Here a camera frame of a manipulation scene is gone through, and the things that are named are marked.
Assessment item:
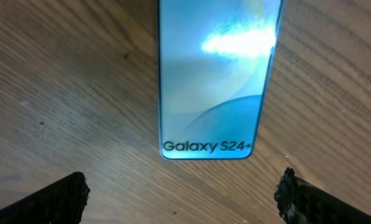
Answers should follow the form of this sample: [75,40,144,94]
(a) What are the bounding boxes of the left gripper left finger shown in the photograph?
[0,172,90,224]

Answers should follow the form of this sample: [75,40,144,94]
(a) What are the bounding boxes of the blue Samsung Galaxy smartphone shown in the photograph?
[157,0,284,160]

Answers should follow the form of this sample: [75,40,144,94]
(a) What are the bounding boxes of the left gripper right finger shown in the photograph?
[274,168,371,224]

